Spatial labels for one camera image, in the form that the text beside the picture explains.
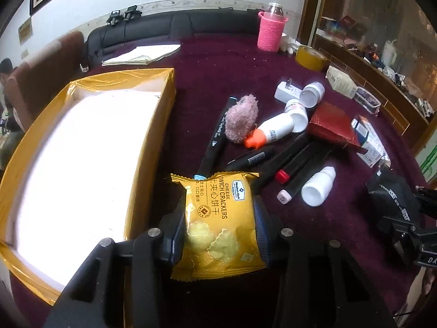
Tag yellow cracker packet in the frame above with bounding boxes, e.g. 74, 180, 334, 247
171, 172, 266, 282

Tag black marker pink cap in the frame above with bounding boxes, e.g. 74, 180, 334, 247
277, 150, 331, 205

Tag black marker red cap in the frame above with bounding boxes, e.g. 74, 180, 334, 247
275, 143, 318, 185

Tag white dropper bottle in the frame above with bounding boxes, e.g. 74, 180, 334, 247
301, 166, 336, 207

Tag black pen with clip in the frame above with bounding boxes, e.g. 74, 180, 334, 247
224, 147, 275, 172

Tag black marker blue cap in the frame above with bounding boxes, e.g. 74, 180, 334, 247
194, 96, 238, 181

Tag white orange toothpaste box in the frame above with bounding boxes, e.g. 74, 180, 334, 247
358, 116, 392, 168

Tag white bottle orange cap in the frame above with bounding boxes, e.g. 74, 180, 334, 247
244, 113, 294, 149

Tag blue white medicine box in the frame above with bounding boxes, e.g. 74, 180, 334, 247
351, 116, 387, 168

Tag pink fluffy toy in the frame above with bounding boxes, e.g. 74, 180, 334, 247
225, 94, 258, 144

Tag white bottle red stripe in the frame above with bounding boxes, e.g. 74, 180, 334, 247
284, 99, 308, 133

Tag red foil pouch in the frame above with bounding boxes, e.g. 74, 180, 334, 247
307, 101, 365, 153

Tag black marker yellow cap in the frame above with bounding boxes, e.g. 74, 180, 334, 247
250, 132, 310, 195

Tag person's right hand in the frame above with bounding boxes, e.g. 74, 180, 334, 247
418, 267, 436, 295

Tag yellow storage box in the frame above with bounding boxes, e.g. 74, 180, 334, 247
1, 68, 176, 304

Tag white charger adapter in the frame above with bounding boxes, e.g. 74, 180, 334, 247
274, 79, 302, 104

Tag white pill bottle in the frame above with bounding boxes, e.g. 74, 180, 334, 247
299, 81, 325, 108

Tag clear plastic container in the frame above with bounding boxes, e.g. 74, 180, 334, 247
353, 87, 381, 115

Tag beige paper box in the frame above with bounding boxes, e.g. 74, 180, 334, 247
325, 65, 357, 99

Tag white notebook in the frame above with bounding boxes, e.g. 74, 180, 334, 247
102, 44, 181, 67

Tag yellow tape roll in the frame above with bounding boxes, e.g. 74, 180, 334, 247
295, 45, 330, 72

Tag person in brown vest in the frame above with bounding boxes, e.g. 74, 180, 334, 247
1, 58, 24, 169

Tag white glove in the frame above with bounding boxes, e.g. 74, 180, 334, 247
279, 33, 302, 55

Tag brown chair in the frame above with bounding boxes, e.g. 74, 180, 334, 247
4, 31, 84, 131

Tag pink knitted cup holder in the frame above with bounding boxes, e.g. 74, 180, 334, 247
257, 11, 288, 52

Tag wooden shelf cabinet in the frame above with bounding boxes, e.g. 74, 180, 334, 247
298, 0, 436, 155

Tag black clamps on headboard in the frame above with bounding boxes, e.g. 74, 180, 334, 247
106, 5, 142, 26

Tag bottle in pink holder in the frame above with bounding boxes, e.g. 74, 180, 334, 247
266, 2, 284, 17

